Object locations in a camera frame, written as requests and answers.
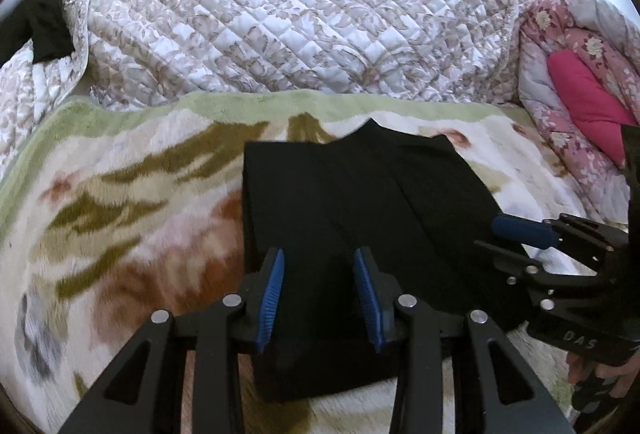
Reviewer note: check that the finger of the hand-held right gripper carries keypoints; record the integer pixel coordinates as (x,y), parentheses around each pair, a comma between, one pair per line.
(515,261)
(525,231)

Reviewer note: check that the pink floral comforter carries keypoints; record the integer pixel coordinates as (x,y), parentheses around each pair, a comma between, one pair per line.
(555,129)

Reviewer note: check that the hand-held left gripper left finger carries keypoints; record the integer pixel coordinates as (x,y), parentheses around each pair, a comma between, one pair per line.
(272,299)

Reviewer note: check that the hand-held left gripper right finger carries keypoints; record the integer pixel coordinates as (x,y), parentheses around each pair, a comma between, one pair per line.
(367,299)

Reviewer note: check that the black pants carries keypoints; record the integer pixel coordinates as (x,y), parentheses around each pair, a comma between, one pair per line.
(320,194)

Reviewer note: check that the person's right hand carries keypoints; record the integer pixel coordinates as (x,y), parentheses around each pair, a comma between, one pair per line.
(627,376)

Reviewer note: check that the floral cream fleece blanket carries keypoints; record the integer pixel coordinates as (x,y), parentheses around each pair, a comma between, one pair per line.
(150,194)

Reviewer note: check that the beige quilted bedspread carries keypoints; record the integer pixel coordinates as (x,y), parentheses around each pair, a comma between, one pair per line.
(280,14)

